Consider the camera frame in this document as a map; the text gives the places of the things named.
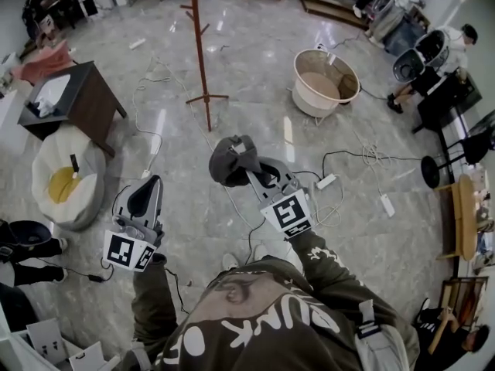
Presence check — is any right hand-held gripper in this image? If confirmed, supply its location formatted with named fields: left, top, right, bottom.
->
left=245, top=156, right=314, bottom=242

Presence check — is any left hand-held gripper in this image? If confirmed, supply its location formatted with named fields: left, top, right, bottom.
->
left=101, top=174, right=166, bottom=274

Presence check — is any dark grey cap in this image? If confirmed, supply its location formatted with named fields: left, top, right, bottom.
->
left=208, top=134, right=274, bottom=189

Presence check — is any brown wooden coat rack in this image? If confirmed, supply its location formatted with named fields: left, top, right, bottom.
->
left=179, top=0, right=230, bottom=133

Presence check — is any person's right forearm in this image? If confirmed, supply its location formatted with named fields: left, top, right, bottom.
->
left=287, top=229, right=387, bottom=313

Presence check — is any person's left forearm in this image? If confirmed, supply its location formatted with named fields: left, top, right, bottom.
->
left=130, top=252, right=179, bottom=344

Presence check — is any egg-shaped white yellow beanbag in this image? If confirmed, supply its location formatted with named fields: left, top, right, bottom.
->
left=31, top=125, right=108, bottom=232

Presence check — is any round cream basket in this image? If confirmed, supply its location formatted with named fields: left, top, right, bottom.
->
left=290, top=48, right=363, bottom=128

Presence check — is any dark round container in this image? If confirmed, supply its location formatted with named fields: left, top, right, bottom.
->
left=7, top=220, right=53, bottom=247

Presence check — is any white power adapter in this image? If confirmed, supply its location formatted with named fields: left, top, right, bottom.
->
left=379, top=193, right=397, bottom=219

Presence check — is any dark wooden side table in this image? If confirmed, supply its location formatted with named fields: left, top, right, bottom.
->
left=16, top=60, right=129, bottom=158

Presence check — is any white crumpled cloth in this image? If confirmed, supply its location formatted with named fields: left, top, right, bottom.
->
left=33, top=96, right=56, bottom=117

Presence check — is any person's brown printed shirt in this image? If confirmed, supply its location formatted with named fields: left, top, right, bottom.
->
left=123, top=254, right=422, bottom=371

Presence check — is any white tray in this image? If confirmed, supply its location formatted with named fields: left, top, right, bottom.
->
left=34, top=73, right=72, bottom=104

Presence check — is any white cabinet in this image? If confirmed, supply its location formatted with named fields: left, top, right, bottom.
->
left=0, top=88, right=30, bottom=156

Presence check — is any black round-base stool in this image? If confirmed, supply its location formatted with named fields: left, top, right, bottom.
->
left=420, top=128, right=495, bottom=189

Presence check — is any white cardboard box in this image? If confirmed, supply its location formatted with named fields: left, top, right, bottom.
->
left=26, top=316, right=75, bottom=365
left=67, top=339, right=121, bottom=371

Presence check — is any pink chair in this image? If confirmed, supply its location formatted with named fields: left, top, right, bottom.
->
left=12, top=38, right=77, bottom=86

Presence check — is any grey double bin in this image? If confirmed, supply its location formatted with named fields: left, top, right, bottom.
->
left=368, top=0, right=405, bottom=44
left=391, top=29, right=450, bottom=83

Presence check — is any low wooden platform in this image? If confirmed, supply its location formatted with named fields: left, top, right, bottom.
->
left=298, top=0, right=370, bottom=31

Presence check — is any black desk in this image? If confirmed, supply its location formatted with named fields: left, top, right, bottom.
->
left=411, top=67, right=485, bottom=135

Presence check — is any coiled white cable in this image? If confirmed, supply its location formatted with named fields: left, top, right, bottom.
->
left=360, top=140, right=392, bottom=170

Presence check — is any grey backpack strap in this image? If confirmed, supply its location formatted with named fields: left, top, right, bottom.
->
left=353, top=298, right=413, bottom=371

